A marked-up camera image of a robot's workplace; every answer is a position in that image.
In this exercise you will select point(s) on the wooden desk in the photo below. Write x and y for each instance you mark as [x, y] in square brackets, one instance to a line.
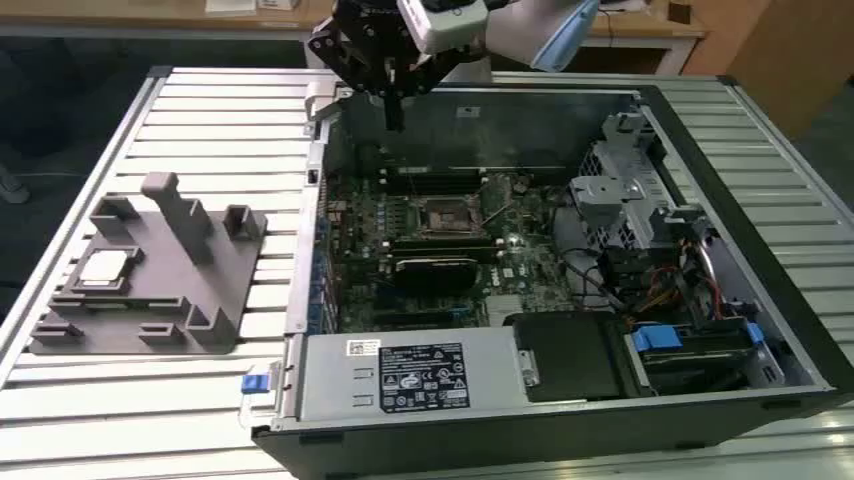
[200, 22]

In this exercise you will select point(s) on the black expansion slot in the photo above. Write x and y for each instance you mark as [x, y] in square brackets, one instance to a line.
[413, 318]

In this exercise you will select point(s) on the black graphics card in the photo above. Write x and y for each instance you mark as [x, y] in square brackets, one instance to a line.
[433, 275]

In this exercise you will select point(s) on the black plastic shroud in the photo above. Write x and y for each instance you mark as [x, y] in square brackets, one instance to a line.
[574, 355]

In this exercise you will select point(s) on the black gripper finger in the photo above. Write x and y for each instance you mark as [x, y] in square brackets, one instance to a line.
[427, 75]
[340, 60]

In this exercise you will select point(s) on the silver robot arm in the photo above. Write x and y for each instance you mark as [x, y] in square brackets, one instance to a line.
[567, 35]

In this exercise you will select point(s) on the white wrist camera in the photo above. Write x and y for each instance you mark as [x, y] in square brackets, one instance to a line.
[447, 25]

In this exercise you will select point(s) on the black hard disk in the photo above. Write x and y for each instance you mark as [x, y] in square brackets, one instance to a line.
[694, 372]

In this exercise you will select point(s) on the black PC case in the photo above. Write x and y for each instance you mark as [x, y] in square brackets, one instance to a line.
[467, 450]

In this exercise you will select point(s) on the blue disk carrier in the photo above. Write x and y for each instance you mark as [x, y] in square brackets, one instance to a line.
[656, 340]

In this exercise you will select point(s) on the small blue clip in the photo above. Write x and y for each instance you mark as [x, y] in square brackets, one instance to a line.
[754, 334]

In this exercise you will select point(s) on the grey stand foot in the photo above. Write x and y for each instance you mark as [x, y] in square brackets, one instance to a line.
[14, 190]

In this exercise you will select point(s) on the silver CPU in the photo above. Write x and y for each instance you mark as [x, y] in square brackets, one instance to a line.
[102, 267]

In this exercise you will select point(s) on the blue plastic latch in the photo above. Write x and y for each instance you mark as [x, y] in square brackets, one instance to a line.
[253, 384]

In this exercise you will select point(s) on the silver chipset heatsink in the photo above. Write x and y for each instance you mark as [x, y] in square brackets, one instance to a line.
[503, 306]

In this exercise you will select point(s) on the white paper sheet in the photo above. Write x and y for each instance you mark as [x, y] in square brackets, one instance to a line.
[229, 5]

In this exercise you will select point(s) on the silver power supply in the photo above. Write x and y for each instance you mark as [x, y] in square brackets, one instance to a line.
[320, 365]

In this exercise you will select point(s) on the silver drive cage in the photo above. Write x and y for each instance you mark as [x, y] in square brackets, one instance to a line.
[600, 200]

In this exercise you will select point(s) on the thin metal locking lever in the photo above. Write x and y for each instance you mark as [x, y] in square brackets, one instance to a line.
[413, 186]

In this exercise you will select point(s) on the green motherboard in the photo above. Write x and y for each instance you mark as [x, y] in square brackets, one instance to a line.
[533, 292]

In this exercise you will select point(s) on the grey parts rack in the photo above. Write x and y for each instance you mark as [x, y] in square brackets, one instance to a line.
[167, 290]

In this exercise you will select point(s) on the small white box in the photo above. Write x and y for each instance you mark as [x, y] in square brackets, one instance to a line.
[276, 3]

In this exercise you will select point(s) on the wooden cabinet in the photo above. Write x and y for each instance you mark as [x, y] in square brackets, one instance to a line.
[787, 60]

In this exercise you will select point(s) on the CPU socket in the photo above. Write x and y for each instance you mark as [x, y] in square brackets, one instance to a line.
[443, 217]

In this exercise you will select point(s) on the small black box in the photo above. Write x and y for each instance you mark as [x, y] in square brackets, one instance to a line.
[679, 12]

